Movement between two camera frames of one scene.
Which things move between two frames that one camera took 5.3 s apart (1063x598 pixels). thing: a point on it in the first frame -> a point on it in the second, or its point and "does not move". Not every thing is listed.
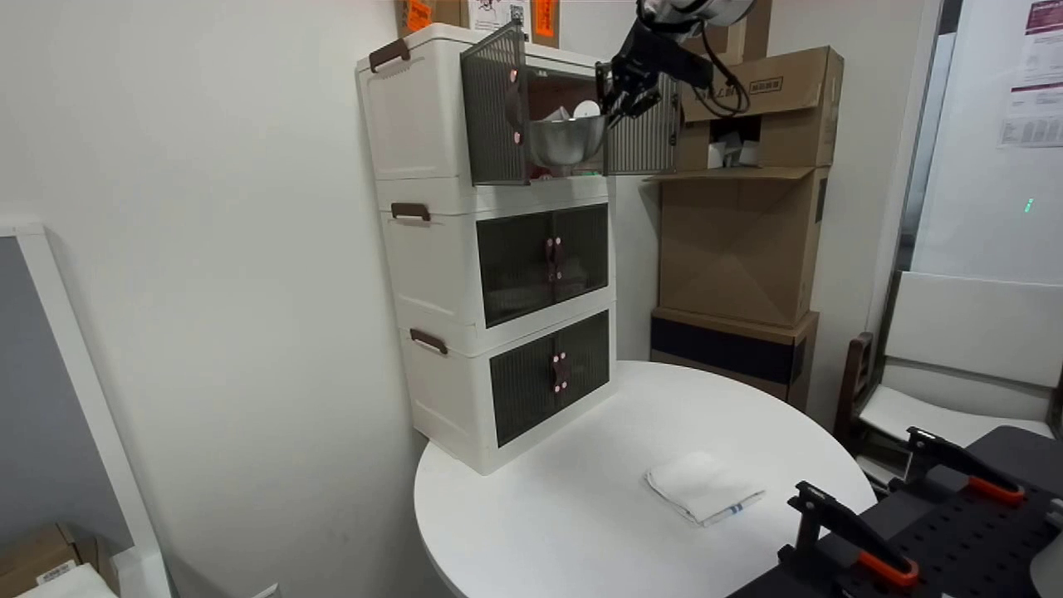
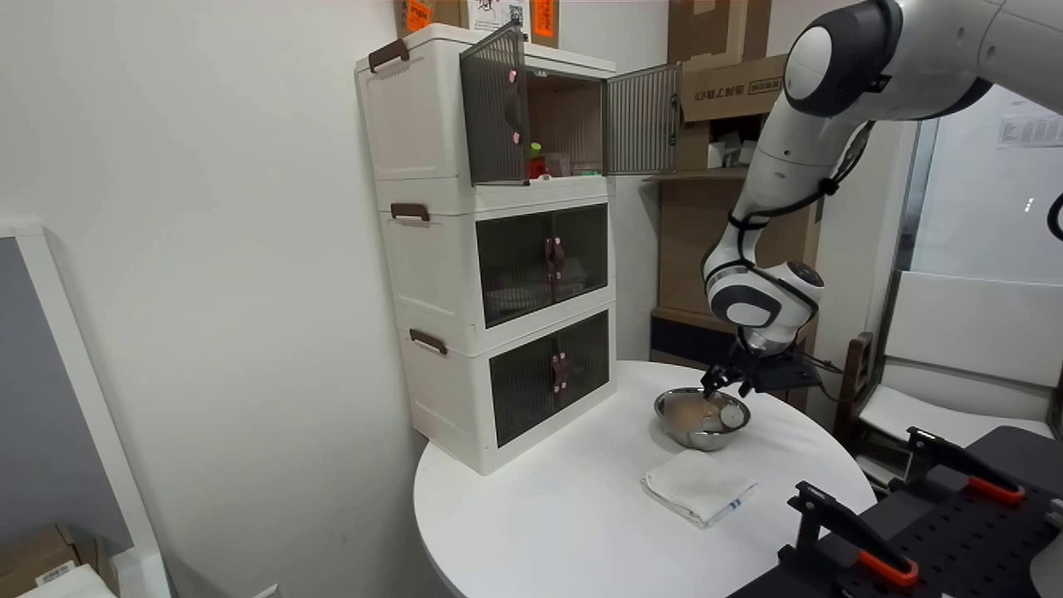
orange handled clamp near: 847,534 does not move
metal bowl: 569,140 -> 701,423
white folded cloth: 701,482 does not move
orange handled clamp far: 938,452 does not move
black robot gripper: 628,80 -> 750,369
